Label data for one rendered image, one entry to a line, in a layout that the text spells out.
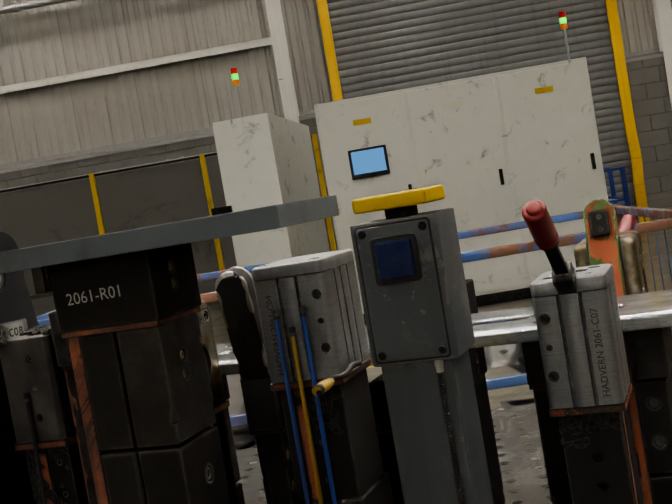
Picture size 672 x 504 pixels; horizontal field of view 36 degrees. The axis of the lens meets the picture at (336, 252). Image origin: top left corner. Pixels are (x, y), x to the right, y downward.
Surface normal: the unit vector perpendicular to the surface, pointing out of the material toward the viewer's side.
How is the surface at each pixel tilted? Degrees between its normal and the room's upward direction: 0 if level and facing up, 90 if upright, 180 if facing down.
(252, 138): 90
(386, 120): 90
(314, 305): 90
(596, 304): 90
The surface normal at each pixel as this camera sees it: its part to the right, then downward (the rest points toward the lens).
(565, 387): -0.34, 0.11
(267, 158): -0.12, 0.07
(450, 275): 0.93, -0.14
